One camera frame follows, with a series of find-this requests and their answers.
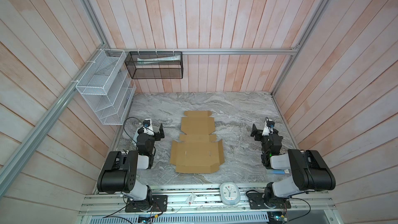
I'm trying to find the brown cardboard box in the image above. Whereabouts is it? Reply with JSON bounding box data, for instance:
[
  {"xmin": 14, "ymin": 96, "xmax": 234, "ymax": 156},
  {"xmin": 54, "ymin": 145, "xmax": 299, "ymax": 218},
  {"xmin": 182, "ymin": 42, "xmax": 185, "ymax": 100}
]
[{"xmin": 170, "ymin": 111, "xmax": 225, "ymax": 174}]

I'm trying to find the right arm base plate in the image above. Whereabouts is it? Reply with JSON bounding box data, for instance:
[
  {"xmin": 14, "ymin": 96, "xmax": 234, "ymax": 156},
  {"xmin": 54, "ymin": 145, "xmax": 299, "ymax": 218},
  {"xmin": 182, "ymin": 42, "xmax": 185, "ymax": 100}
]
[{"xmin": 245, "ymin": 190, "xmax": 291, "ymax": 209}]

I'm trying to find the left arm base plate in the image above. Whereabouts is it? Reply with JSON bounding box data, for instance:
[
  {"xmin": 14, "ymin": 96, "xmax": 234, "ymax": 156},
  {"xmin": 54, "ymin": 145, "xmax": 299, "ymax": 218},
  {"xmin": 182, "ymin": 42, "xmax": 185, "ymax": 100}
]
[{"xmin": 125, "ymin": 195, "xmax": 168, "ymax": 213}]

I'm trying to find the white wire mesh shelf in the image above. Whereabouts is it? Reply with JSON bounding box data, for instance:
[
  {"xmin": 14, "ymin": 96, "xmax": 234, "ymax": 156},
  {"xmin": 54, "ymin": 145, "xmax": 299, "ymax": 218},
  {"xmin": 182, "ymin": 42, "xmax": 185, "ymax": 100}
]
[{"xmin": 76, "ymin": 49, "xmax": 136, "ymax": 125}]

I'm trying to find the white paper tag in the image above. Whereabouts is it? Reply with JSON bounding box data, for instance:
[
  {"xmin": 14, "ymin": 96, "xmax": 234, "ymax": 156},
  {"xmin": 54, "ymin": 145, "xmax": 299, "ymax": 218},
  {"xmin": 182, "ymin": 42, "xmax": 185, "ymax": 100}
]
[{"xmin": 186, "ymin": 192, "xmax": 197, "ymax": 205}]

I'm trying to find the light blue small device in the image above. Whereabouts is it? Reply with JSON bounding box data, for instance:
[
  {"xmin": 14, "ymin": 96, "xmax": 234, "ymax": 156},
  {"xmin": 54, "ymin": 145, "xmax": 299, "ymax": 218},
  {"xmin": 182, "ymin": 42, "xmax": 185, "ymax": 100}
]
[{"xmin": 131, "ymin": 129, "xmax": 138, "ymax": 144}]

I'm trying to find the white round clock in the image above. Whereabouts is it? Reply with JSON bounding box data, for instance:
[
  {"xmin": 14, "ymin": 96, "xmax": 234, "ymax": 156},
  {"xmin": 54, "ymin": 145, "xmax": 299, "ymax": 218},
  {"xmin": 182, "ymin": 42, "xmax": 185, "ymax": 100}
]
[{"xmin": 219, "ymin": 182, "xmax": 240, "ymax": 205}]

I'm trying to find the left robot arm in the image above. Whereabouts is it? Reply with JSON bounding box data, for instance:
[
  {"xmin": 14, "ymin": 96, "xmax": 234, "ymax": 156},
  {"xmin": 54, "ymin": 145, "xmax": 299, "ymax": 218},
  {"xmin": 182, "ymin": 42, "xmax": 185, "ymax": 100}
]
[{"xmin": 97, "ymin": 119, "xmax": 165, "ymax": 205}]

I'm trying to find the aluminium rail front frame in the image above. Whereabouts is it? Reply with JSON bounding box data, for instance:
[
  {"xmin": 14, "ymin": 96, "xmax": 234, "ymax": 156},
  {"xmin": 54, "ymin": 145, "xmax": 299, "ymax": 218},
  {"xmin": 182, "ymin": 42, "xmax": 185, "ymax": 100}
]
[{"xmin": 77, "ymin": 183, "xmax": 343, "ymax": 224}]

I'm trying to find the colourful marker pack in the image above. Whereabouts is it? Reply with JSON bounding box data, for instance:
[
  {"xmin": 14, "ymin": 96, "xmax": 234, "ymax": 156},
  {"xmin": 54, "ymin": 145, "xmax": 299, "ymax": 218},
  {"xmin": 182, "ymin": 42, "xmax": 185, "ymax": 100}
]
[{"xmin": 267, "ymin": 169, "xmax": 291, "ymax": 175}]

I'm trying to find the paper in black basket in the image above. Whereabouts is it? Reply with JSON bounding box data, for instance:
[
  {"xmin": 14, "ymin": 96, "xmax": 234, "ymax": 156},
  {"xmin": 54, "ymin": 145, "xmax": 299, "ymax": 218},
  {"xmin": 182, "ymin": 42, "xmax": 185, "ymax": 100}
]
[{"xmin": 136, "ymin": 55, "xmax": 181, "ymax": 65}]

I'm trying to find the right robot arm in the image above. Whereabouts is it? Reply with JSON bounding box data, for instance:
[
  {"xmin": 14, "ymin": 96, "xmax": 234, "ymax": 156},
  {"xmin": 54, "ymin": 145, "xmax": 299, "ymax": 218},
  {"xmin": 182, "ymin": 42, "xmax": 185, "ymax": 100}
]
[{"xmin": 250, "ymin": 120, "xmax": 336, "ymax": 202}]

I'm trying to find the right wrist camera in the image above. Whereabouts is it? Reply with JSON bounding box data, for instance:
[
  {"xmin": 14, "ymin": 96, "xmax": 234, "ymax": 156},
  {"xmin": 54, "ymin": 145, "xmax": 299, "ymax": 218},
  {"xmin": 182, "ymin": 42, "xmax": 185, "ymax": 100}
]
[{"xmin": 262, "ymin": 117, "xmax": 275, "ymax": 136}]

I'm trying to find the black wire mesh basket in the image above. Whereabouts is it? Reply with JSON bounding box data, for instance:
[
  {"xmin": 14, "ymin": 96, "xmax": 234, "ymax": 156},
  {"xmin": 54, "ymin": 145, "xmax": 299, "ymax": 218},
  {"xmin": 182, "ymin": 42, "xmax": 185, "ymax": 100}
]
[{"xmin": 124, "ymin": 51, "xmax": 184, "ymax": 79}]

